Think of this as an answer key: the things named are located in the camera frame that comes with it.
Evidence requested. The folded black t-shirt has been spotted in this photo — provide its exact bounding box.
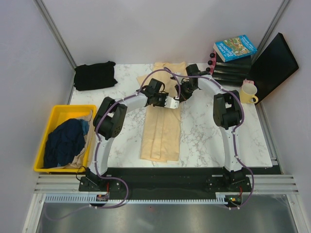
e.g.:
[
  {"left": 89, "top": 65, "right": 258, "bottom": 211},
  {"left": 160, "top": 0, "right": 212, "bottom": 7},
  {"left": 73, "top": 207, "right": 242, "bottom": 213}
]
[{"left": 73, "top": 61, "right": 118, "bottom": 91}]

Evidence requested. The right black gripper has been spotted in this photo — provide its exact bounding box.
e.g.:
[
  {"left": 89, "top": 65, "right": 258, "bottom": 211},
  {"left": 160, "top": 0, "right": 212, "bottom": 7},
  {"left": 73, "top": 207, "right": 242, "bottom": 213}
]
[{"left": 174, "top": 81, "right": 196, "bottom": 103}]

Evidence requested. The yellow ceramic mug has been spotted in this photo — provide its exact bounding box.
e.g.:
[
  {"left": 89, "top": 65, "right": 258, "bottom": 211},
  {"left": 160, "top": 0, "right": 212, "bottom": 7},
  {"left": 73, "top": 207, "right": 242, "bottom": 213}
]
[{"left": 239, "top": 83, "right": 259, "bottom": 104}]

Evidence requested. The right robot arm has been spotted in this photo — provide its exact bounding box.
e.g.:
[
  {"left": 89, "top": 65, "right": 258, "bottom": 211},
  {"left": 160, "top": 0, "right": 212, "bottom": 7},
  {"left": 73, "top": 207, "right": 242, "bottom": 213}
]
[{"left": 175, "top": 64, "right": 244, "bottom": 174}]

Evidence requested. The cream yellow t-shirt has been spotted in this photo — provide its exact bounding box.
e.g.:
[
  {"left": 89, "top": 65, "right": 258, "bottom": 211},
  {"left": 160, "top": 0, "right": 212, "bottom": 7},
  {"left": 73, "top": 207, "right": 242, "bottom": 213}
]
[{"left": 140, "top": 62, "right": 187, "bottom": 163}]

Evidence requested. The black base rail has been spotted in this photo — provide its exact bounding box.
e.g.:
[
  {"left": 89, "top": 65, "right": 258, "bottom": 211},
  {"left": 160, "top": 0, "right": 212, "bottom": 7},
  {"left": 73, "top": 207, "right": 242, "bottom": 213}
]
[{"left": 79, "top": 168, "right": 252, "bottom": 200}]

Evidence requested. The black flat panel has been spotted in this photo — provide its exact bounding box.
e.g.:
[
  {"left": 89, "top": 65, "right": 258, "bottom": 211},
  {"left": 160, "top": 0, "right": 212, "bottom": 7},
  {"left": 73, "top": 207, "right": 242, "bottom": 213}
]
[{"left": 247, "top": 33, "right": 299, "bottom": 104}]

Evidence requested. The white slotted cable duct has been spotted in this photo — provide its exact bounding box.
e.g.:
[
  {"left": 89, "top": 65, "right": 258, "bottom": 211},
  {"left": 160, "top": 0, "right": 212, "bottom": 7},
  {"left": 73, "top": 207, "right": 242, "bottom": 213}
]
[{"left": 45, "top": 194, "right": 109, "bottom": 204}]

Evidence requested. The black box with knobs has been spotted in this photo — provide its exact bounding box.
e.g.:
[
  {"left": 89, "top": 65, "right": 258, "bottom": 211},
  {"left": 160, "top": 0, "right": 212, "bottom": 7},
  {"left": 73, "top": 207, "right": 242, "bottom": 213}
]
[{"left": 206, "top": 50, "right": 251, "bottom": 86}]

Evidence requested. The small pink box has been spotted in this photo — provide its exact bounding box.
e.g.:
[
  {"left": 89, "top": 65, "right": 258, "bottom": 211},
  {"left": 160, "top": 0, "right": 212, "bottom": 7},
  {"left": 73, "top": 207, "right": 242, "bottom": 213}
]
[{"left": 242, "top": 79, "right": 254, "bottom": 85}]

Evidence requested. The yellow plastic bin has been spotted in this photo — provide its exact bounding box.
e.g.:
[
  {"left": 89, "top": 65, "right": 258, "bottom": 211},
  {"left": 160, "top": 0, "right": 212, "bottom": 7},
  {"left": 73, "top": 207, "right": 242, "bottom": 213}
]
[{"left": 34, "top": 105, "right": 97, "bottom": 173}]

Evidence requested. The colourful treehouse book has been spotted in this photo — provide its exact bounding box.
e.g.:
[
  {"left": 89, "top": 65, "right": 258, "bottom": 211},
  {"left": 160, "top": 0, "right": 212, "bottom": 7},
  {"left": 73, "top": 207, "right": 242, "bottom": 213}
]
[{"left": 213, "top": 35, "right": 257, "bottom": 62}]

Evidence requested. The navy blue t-shirt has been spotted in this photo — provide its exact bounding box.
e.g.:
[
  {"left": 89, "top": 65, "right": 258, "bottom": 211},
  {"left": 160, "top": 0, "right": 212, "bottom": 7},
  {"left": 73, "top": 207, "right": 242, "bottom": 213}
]
[{"left": 43, "top": 118, "right": 89, "bottom": 168}]

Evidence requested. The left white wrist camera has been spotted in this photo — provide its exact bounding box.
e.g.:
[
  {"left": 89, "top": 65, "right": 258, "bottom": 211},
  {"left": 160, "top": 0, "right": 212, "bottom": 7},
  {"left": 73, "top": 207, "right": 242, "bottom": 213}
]
[{"left": 164, "top": 96, "right": 180, "bottom": 109}]

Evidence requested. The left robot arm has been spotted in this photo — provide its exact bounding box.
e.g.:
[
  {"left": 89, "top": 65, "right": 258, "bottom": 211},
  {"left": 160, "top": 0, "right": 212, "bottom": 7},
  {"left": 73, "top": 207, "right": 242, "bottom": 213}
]
[{"left": 86, "top": 79, "right": 169, "bottom": 191}]

